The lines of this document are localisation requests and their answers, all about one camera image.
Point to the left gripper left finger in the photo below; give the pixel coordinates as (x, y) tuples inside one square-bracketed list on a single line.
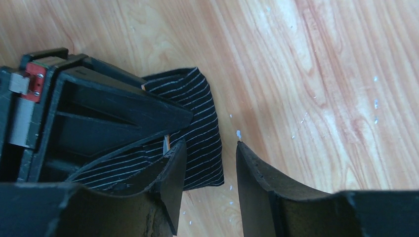
[(146, 205)]

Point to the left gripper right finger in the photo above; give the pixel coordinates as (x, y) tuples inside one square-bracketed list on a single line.
[(273, 204)]

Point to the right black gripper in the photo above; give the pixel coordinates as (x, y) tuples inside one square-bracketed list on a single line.
[(62, 114)]

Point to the black pinstriped underwear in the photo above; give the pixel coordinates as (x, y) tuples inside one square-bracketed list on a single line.
[(189, 88)]

